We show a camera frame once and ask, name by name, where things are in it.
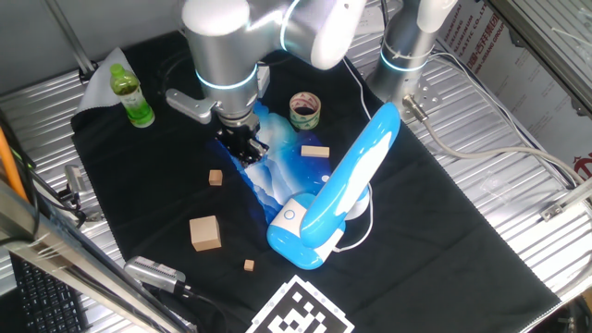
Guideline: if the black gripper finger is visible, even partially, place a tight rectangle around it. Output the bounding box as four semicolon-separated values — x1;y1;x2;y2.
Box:
233;143;258;168
246;136;270;163

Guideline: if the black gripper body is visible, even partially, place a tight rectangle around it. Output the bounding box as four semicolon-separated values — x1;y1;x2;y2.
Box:
215;120;261;157

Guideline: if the blue and white desk lamp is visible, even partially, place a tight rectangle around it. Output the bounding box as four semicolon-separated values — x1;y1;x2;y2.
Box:
266;102;402;271

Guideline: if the blue mountain print mat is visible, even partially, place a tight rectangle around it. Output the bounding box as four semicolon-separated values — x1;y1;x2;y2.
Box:
207;100;332;226

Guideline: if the oblong wooden block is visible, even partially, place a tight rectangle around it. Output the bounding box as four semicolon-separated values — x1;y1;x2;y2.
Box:
300;144;331;159

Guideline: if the patterned tape roll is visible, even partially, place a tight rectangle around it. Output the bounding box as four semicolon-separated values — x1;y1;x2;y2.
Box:
289;91;323;131

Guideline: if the large wooden cube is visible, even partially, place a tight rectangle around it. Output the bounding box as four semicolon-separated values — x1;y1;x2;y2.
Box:
188;215;223;253

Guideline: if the green tea bottle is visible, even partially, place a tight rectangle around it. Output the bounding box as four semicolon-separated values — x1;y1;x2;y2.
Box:
109;63;156;130

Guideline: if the light grey cloth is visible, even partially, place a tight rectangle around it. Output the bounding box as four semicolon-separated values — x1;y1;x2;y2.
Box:
75;46;138;115

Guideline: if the black white fiducial marker board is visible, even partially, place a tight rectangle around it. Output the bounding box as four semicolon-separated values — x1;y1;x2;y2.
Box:
244;274;356;333

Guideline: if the white power strip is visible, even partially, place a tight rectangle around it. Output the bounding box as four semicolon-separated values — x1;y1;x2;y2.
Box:
355;5;386;40

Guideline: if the black table cloth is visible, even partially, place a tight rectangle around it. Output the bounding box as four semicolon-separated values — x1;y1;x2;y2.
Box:
69;30;562;333

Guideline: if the black keyboard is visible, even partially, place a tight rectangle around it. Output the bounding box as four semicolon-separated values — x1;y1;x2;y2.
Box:
8;253;90;333

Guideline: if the white board with red print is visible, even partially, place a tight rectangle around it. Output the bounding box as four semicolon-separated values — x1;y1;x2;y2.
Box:
436;0;592;182

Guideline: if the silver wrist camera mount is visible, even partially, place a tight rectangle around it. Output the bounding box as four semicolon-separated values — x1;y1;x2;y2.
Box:
165;87;218;125

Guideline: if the white lamp cable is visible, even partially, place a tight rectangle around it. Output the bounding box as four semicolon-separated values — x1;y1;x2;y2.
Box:
331;55;375;253

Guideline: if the silver camera with cable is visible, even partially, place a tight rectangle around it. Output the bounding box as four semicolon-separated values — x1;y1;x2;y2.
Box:
123;255;228;333

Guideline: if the small silver clamped camera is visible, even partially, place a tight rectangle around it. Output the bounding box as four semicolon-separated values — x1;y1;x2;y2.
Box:
63;164;93;201

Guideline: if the thin aluminium post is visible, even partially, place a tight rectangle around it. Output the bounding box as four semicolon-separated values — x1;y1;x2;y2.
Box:
40;0;99;79

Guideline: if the aluminium frame bar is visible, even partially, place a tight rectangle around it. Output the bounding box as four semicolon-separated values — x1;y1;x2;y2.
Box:
0;179;198;333

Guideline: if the orange cable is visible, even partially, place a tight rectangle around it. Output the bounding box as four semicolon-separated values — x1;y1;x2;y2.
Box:
0;125;30;203

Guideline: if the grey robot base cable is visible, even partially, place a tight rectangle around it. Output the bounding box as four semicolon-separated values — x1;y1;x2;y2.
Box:
401;93;586;186

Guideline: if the dark aluminium frame rail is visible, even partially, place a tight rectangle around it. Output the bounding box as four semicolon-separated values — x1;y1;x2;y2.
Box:
484;0;592;119

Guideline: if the aluminium corner bracket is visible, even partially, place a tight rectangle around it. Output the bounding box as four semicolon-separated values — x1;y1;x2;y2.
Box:
539;178;592;222

